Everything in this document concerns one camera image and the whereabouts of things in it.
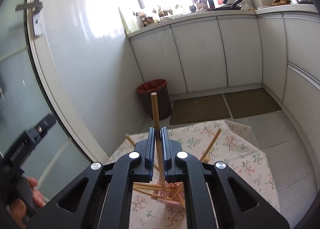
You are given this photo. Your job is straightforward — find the pink perforated utensil basket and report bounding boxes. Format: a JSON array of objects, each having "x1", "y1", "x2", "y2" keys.
[{"x1": 153, "y1": 182, "x2": 185, "y2": 209}]

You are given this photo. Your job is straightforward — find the white lower kitchen cabinets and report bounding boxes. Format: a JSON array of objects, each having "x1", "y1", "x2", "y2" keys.
[{"x1": 128, "y1": 5, "x2": 319, "y2": 158}]

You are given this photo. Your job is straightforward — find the person's left hand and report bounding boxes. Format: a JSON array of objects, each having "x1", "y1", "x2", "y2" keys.
[{"x1": 9, "y1": 177, "x2": 46, "y2": 228}]

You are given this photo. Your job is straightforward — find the left green floor mat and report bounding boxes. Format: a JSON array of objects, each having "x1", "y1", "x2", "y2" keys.
[{"x1": 170, "y1": 94, "x2": 231, "y2": 125}]

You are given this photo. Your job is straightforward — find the green floor mat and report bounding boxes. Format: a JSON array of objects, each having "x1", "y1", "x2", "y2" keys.
[
  {"x1": 170, "y1": 94, "x2": 231, "y2": 125},
  {"x1": 224, "y1": 88, "x2": 281, "y2": 119}
]

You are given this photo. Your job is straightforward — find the frosted glass sliding door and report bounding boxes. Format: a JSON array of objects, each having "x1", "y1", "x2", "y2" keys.
[{"x1": 1, "y1": 0, "x2": 110, "y2": 201}]

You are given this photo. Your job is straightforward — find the brown trash bin red liner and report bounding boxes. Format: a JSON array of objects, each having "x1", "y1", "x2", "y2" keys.
[{"x1": 135, "y1": 78, "x2": 173, "y2": 121}]

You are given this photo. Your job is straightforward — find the right green floor mat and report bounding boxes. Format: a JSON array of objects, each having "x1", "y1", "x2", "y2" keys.
[{"x1": 224, "y1": 88, "x2": 281, "y2": 119}]

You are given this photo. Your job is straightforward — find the black frying pan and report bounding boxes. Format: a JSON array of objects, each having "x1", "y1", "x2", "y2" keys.
[{"x1": 214, "y1": 0, "x2": 243, "y2": 11}]

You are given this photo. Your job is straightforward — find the woven basket of food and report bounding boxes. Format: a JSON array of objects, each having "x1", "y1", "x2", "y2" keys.
[{"x1": 271, "y1": 0, "x2": 292, "y2": 6}]

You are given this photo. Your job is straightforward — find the silver door handle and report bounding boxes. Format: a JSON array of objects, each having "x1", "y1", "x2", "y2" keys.
[{"x1": 15, "y1": 0, "x2": 43, "y2": 37}]

